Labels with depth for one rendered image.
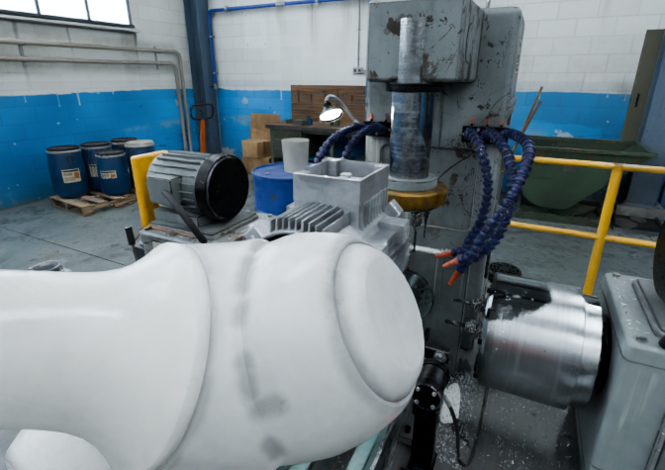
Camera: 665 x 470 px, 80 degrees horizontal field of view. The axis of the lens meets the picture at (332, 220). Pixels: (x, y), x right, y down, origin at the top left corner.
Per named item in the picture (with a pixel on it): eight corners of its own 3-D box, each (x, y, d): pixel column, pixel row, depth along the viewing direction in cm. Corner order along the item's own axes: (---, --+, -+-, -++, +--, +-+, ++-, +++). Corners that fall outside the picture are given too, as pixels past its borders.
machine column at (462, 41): (386, 281, 159) (400, 11, 126) (485, 303, 144) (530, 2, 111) (324, 365, 113) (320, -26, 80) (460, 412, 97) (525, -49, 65)
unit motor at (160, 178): (186, 261, 143) (169, 142, 128) (262, 281, 129) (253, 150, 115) (122, 295, 121) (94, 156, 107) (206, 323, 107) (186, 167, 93)
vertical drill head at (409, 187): (380, 225, 108) (389, 27, 92) (448, 235, 101) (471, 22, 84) (354, 249, 93) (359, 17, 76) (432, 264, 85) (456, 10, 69)
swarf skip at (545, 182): (511, 218, 467) (522, 145, 438) (515, 197, 546) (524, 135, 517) (635, 235, 418) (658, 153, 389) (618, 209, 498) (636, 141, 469)
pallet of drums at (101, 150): (137, 185, 608) (129, 136, 582) (171, 193, 568) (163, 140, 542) (50, 206, 512) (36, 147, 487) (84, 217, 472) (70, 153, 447)
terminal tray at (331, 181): (328, 200, 67) (329, 157, 65) (388, 209, 63) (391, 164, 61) (291, 222, 57) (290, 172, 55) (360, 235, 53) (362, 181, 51)
